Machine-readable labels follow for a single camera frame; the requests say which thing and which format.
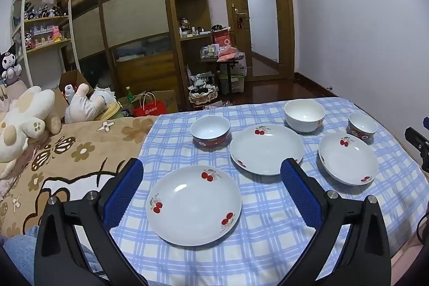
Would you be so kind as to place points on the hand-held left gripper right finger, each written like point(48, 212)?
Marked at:
point(300, 195)

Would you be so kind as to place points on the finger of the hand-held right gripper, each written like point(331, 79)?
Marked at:
point(417, 145)
point(426, 122)

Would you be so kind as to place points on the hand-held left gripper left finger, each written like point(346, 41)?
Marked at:
point(122, 195)

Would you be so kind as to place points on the white cherry print plate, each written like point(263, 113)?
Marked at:
point(194, 205)
point(264, 148)
point(348, 158)

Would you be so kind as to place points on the small red patterned bowl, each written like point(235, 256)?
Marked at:
point(362, 125)
point(209, 130)

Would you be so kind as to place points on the large white bowl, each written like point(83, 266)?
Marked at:
point(303, 115)

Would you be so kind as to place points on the blue checked cloth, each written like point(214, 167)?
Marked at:
point(268, 222)

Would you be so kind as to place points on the yellow green box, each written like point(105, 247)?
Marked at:
point(110, 110)

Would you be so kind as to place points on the red paper bag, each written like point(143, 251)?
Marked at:
point(150, 110)

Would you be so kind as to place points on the white plush doll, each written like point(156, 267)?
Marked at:
point(82, 106)

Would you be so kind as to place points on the green bottle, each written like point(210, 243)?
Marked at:
point(129, 96)

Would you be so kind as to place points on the wicker basket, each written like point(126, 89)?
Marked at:
point(202, 98)

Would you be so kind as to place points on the open cardboard box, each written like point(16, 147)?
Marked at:
point(72, 76)

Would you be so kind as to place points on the cream plush toy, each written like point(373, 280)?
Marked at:
point(23, 111)

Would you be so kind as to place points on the white storage box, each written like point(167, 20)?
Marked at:
point(236, 81)

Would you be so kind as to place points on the small dark table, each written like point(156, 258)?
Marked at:
point(229, 78)

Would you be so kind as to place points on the pink cloth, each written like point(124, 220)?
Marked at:
point(229, 54)

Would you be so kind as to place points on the pink plush figure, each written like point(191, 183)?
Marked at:
point(57, 34)

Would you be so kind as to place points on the black and purple plush doll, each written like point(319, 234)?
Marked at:
point(8, 63)

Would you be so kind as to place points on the red box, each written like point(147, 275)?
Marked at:
point(222, 39)

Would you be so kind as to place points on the wooden corner shelf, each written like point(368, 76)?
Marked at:
point(201, 37)

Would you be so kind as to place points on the row of pastel figurines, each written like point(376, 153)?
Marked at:
point(38, 36)

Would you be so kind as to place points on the wooden wardrobe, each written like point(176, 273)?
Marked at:
point(134, 14)

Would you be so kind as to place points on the row of dark figurines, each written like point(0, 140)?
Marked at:
point(43, 12)

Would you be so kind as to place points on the white frame wooden shelf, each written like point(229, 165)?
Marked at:
point(47, 46)

